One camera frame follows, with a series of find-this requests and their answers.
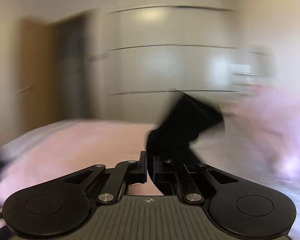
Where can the folded pink quilt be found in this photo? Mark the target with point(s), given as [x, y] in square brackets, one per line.
[275, 130]

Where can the dark navy garment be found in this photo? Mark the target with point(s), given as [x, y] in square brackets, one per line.
[187, 127]

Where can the white wardrobe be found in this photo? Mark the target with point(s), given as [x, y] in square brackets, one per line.
[175, 62]

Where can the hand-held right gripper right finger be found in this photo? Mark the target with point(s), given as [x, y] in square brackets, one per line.
[162, 170]

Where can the wooden door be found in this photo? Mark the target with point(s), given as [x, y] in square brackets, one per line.
[40, 75]

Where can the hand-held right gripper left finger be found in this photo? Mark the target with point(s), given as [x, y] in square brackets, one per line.
[143, 165]

